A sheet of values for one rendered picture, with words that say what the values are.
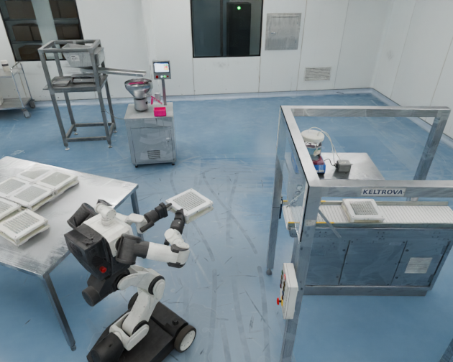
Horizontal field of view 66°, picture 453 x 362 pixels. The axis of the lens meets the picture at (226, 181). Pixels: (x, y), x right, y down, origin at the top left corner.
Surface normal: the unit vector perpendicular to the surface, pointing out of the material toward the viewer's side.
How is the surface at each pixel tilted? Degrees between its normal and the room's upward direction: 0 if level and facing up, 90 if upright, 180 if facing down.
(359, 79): 90
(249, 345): 0
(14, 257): 0
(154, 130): 90
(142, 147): 89
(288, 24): 90
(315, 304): 0
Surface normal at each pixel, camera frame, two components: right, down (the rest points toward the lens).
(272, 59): 0.13, 0.53
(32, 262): 0.00, -0.84
